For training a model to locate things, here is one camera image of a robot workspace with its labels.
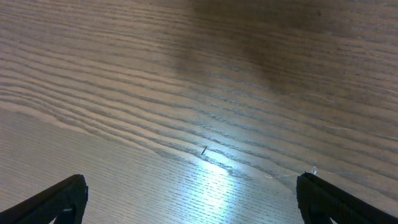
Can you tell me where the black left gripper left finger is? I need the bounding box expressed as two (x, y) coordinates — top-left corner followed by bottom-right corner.
(1, 174), (88, 224)

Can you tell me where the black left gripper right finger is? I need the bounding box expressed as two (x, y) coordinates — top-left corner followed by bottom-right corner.
(296, 172), (397, 224)

